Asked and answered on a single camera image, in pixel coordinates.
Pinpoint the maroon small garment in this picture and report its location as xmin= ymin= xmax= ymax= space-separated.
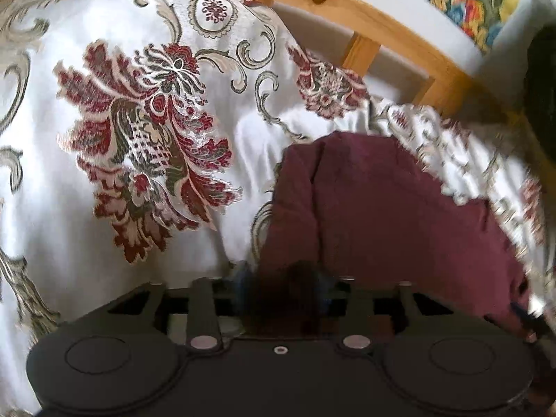
xmin=258 ymin=132 xmax=530 ymax=336

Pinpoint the white floral bedspread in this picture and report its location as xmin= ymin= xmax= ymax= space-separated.
xmin=1 ymin=0 xmax=555 ymax=416

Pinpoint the black jacket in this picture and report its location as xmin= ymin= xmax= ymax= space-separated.
xmin=523 ymin=25 xmax=556 ymax=161

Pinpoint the wooden bed frame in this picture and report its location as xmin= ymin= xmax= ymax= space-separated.
xmin=0 ymin=0 xmax=556 ymax=192

